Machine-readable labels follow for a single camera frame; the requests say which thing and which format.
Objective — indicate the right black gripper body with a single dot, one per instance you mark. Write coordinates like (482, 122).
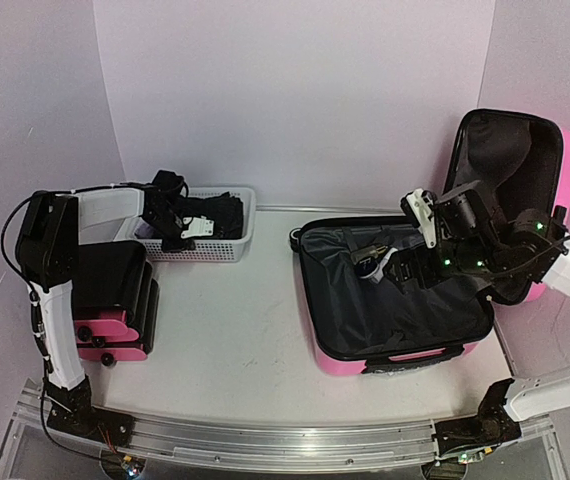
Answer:
(406, 268)

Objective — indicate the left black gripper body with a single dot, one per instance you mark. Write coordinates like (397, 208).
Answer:
(164, 224)

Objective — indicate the white plastic mesh basket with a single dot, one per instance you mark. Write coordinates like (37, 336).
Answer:
(208, 246)

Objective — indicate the black jeans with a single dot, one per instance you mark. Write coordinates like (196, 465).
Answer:
(224, 210)

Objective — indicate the white cosmetic tube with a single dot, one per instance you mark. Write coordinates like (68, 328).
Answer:
(379, 274)

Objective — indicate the clear glass perfume bottle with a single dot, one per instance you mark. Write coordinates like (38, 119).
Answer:
(374, 250)

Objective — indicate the pink and black case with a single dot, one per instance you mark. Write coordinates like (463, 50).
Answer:
(115, 299)

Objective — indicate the pink hard-shell suitcase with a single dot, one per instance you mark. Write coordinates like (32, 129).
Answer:
(395, 293)

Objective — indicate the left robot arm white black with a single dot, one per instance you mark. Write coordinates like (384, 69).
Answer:
(47, 256)

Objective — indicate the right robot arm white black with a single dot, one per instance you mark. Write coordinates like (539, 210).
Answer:
(565, 300)

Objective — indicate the navy round powder compact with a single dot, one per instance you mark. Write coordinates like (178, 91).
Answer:
(366, 268)

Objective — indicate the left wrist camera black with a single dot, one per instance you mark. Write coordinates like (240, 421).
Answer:
(171, 185)

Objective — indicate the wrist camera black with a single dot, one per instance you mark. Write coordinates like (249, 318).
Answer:
(171, 185)
(465, 212)

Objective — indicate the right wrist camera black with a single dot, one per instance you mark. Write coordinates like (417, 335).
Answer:
(465, 212)

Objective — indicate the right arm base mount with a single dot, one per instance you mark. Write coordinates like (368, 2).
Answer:
(489, 427)

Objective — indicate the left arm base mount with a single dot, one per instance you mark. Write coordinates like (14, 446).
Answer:
(73, 413)

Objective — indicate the curved aluminium rail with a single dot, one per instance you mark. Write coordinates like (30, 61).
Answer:
(267, 448)

